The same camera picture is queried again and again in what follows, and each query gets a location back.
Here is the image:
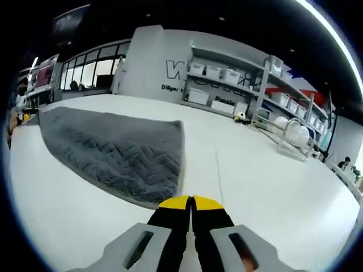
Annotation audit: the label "grey towel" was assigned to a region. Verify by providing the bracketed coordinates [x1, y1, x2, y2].
[37, 107, 185, 203]

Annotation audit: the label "person's left hand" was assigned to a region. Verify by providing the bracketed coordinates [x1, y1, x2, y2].
[7, 112, 23, 134]

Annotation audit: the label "large dark red display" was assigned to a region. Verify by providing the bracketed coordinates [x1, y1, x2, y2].
[32, 54, 60, 92]

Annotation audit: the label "grey counter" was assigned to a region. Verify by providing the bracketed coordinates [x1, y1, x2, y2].
[60, 84, 113, 100]

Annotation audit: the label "white hanging coat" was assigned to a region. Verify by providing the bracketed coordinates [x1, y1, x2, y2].
[112, 54, 128, 95]

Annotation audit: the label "hanging dark screen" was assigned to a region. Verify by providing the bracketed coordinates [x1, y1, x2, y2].
[52, 3, 92, 32]

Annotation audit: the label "small white yellow toy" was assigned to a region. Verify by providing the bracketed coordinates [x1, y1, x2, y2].
[233, 111, 251, 125]

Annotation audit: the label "white bowl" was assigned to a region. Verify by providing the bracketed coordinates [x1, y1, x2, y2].
[286, 124, 310, 145]
[273, 116, 290, 130]

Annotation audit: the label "grey metal shelving unit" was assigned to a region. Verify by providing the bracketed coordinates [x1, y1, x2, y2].
[183, 46, 337, 150]

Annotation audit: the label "rows of white storage bins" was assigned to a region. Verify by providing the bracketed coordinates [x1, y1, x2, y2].
[189, 58, 327, 134]

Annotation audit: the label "long ceiling light strip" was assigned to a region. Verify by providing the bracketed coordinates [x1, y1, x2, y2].
[294, 0, 363, 96]

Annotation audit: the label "metal wire dish rack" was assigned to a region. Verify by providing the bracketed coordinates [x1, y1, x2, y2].
[251, 108, 318, 163]

